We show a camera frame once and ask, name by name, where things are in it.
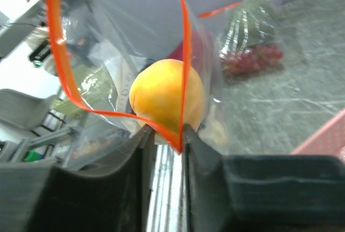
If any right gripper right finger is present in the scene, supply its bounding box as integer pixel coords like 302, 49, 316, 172
183, 125, 344, 231

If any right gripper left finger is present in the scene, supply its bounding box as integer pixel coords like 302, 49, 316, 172
1, 126, 155, 231

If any pink plastic basket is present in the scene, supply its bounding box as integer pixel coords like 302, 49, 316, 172
291, 109, 345, 162

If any red grape bunch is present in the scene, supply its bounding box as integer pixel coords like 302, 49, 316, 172
220, 44, 284, 75

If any orange fruit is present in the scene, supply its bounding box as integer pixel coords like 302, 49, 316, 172
129, 59, 205, 149

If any magenta dragon fruit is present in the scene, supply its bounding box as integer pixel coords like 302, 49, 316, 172
169, 29, 212, 66

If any clear bag orange zipper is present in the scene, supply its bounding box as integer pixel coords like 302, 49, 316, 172
199, 0, 284, 76

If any green netted melon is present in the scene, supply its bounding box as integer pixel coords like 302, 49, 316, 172
220, 0, 276, 51

